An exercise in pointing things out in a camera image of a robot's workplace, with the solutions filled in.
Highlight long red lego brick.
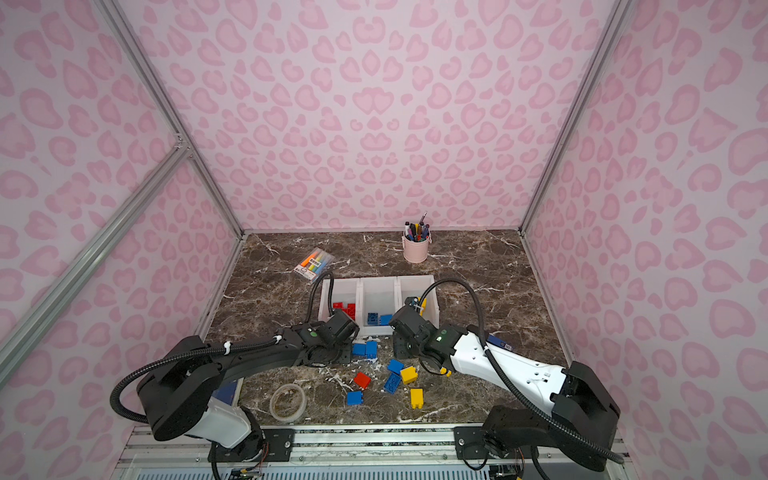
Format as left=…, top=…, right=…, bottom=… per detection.
left=332, top=302, right=348, bottom=314

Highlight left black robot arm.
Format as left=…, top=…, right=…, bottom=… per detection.
left=110, top=311, right=359, bottom=459

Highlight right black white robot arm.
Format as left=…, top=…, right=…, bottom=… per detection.
left=390, top=307, right=623, bottom=472

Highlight right white plastic bin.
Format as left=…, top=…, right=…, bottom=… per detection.
left=395, top=275, right=440, bottom=327

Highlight middle white plastic bin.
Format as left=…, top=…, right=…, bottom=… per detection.
left=355, top=277, right=402, bottom=337

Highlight clear tape roll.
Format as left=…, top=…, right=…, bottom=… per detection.
left=269, top=383, right=307, bottom=423

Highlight highlighter marker pack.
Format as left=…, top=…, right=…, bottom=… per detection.
left=293, top=248, right=335, bottom=282

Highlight pink pen cup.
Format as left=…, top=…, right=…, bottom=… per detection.
left=402, top=236, right=431, bottom=264

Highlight pens in cup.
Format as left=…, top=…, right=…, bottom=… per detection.
left=403, top=212, right=431, bottom=243

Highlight blue notebook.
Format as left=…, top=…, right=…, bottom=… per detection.
left=212, top=379, right=242, bottom=407

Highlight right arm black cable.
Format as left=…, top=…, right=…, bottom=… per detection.
left=416, top=277, right=625, bottom=466

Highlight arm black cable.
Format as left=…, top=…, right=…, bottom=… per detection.
left=416, top=277, right=625, bottom=466
left=109, top=271, right=336, bottom=424

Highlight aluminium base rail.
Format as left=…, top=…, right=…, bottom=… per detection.
left=110, top=422, right=637, bottom=480

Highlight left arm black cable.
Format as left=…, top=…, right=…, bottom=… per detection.
left=109, top=271, right=336, bottom=424

